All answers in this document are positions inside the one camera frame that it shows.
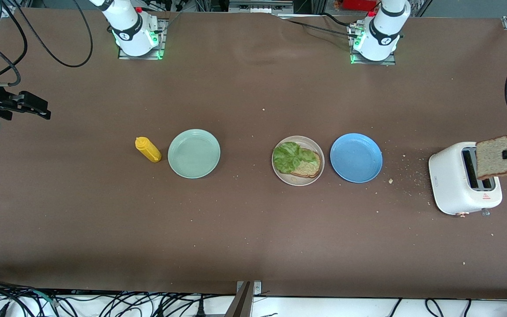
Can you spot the brown bread slice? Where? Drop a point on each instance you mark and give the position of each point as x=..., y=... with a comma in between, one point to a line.
x=493, y=158
x=308, y=169

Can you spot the yellow mustard squeeze bottle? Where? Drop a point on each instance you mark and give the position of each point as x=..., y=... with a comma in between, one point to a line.
x=150, y=152

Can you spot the green lettuce leaf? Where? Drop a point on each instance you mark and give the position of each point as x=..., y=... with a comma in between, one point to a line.
x=288, y=156

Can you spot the blue plate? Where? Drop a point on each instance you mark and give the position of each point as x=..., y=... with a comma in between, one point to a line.
x=356, y=157

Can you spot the mint green plate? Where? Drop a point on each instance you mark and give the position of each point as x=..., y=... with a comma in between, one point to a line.
x=194, y=154

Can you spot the beige plate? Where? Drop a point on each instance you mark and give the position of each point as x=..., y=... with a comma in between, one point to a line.
x=299, y=182

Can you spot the white toaster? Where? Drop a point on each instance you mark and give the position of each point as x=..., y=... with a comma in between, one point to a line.
x=449, y=180

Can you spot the red box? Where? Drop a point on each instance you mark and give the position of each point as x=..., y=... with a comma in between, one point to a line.
x=359, y=4

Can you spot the grey metal box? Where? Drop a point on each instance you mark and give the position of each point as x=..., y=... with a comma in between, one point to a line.
x=260, y=5

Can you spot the grey metal strut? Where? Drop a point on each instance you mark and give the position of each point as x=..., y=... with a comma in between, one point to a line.
x=241, y=304

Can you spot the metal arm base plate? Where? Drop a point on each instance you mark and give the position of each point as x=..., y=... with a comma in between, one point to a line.
x=372, y=62
x=141, y=56

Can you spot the small metal table bracket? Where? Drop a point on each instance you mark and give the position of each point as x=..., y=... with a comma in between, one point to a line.
x=257, y=287

